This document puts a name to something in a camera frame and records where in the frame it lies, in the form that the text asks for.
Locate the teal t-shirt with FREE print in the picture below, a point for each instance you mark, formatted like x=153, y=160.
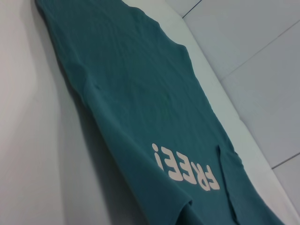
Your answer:
x=131, y=82

